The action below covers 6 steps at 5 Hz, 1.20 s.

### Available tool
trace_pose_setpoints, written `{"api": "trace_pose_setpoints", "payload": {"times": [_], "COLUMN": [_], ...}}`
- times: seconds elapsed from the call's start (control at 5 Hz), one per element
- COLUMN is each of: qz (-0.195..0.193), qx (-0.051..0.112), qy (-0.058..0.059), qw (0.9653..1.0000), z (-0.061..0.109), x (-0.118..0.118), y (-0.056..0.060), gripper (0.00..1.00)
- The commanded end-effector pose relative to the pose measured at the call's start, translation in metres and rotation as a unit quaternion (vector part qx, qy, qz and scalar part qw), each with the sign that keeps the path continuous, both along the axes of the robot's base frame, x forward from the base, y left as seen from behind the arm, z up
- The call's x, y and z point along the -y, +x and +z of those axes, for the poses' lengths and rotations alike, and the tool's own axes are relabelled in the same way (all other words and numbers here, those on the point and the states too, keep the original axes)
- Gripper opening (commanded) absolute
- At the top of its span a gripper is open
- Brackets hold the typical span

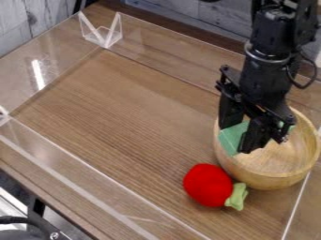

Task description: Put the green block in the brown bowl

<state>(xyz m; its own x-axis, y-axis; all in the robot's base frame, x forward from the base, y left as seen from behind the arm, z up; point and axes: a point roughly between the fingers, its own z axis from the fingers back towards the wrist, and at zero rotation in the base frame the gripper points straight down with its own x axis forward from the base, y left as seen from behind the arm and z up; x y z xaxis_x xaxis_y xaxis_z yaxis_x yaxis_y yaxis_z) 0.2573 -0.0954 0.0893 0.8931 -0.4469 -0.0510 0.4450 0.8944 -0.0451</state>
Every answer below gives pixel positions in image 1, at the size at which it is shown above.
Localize clear acrylic corner bracket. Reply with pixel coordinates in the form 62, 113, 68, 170
77, 12, 122, 49

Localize black cable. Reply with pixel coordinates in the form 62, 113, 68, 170
0, 215, 38, 233

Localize black table clamp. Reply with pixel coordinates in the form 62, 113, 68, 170
25, 198, 72, 240

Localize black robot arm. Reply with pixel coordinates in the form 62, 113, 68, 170
215, 0, 319, 154

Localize clear acrylic tray wall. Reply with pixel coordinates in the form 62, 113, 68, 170
0, 106, 209, 240

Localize green rectangular block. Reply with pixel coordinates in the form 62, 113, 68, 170
217, 120, 294, 157

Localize light wooden bowl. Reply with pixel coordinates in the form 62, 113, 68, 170
212, 108, 321, 190

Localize red plush tomato toy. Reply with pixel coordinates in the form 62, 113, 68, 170
183, 163, 248, 211

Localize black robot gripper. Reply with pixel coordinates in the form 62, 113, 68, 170
215, 47, 296, 154

